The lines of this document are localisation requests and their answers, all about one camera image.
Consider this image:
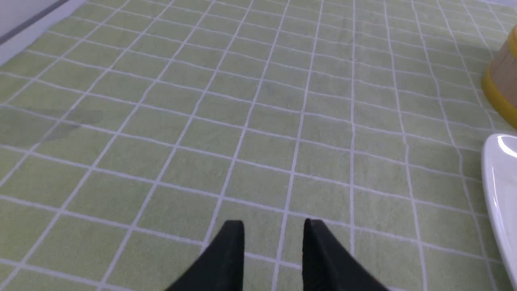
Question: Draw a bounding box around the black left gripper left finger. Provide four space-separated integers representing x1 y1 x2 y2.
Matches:
166 220 244 291

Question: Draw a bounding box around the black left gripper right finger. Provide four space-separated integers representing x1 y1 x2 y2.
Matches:
303 219 388 291

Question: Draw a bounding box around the white square plate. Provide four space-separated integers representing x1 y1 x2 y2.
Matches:
481 134 517 290

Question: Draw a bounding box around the green checkered tablecloth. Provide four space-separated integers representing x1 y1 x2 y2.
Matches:
0 0 516 291

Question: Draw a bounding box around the bamboo steamer basket yellow rim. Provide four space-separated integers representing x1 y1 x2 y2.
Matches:
481 26 517 129

